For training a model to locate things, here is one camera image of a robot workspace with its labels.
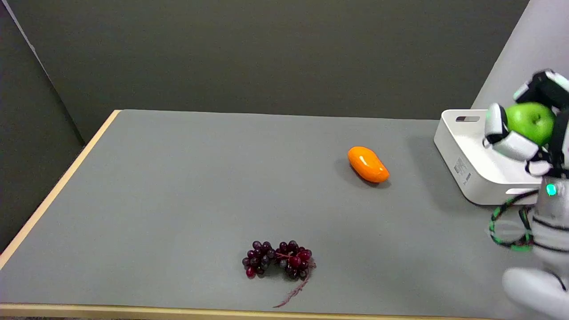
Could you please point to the green apple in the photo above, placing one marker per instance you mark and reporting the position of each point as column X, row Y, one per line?
column 530, row 121

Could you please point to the dark red grape bunch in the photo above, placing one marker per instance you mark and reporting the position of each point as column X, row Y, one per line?
column 281, row 259

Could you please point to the white plastic box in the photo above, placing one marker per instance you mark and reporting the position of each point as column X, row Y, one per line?
column 475, row 169

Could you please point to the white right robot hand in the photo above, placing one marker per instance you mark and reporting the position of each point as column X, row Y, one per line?
column 511, row 143

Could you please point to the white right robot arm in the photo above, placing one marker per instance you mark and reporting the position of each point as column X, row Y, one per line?
column 549, row 249

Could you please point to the orange mango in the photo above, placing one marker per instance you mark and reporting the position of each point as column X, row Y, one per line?
column 368, row 165

